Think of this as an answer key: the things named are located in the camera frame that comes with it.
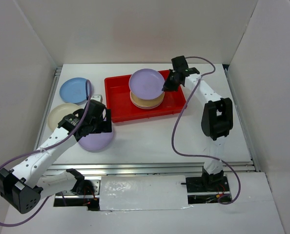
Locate purple plate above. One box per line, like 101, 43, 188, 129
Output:
78, 129, 115, 152
128, 68, 165, 100

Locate yellow plate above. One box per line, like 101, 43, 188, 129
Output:
130, 92, 165, 106

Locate blue plate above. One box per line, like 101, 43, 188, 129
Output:
59, 78, 89, 104

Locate cream white plate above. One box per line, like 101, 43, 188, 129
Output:
47, 103, 81, 132

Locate pink plate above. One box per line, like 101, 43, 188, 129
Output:
132, 101, 163, 110

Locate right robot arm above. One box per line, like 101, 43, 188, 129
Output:
162, 56, 233, 191

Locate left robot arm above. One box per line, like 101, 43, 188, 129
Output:
0, 100, 112, 214

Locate red plastic bin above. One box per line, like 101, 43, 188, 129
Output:
104, 70, 186, 122

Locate white foil cover panel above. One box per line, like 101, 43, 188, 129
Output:
99, 175, 188, 211

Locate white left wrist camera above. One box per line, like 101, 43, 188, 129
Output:
91, 95, 103, 103

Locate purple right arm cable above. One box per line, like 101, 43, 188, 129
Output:
171, 56, 241, 205

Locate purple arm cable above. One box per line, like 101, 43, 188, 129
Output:
171, 56, 241, 205
0, 79, 92, 227

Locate aluminium front rail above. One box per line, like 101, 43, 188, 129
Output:
43, 162, 255, 176

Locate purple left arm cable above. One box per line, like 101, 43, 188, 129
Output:
0, 79, 92, 227

